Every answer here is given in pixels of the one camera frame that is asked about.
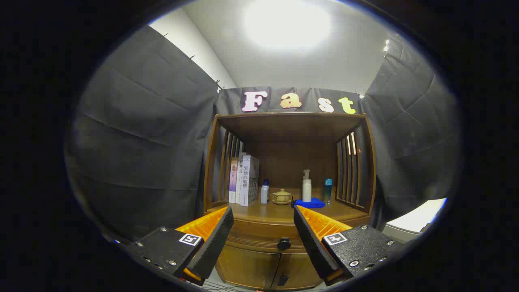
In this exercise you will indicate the wooden cabinet door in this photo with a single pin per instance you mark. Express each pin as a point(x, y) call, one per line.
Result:
point(247, 267)
point(298, 271)

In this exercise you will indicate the thin white book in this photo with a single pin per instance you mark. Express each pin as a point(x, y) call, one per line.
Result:
point(239, 178)

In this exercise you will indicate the wooden cabinet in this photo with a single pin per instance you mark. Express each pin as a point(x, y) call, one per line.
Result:
point(284, 134)

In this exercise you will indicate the pink purple book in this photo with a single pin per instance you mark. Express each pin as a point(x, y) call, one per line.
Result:
point(233, 182)

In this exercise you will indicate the thick white patterned book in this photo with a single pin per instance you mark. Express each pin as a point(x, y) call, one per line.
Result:
point(248, 182)

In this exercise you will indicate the yellow lidded teacup with saucer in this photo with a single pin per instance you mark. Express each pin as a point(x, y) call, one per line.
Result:
point(282, 196)

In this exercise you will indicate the white filing cabinet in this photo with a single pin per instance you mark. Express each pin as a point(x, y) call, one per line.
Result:
point(413, 221)

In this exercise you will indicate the wooden drawer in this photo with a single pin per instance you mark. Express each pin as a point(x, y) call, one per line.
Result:
point(259, 235)

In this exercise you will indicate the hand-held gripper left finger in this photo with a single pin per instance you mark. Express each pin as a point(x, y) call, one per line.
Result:
point(215, 239)

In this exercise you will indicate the teal glass bottle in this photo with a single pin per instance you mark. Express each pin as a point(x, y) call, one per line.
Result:
point(328, 190)

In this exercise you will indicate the wooden countertop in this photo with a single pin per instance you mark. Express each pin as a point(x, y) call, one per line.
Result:
point(263, 213)

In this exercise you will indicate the white pump bottle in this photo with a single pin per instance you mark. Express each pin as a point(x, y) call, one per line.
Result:
point(307, 190)

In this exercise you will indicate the blue folded cloth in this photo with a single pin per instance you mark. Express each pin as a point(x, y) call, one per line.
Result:
point(314, 203)

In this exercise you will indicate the white bottle with blue cap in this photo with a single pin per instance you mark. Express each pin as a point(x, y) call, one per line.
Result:
point(264, 194)

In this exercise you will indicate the black drawer knob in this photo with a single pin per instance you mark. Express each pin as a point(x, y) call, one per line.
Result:
point(284, 243)

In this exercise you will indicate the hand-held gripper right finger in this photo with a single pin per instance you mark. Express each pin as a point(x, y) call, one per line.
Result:
point(312, 243)

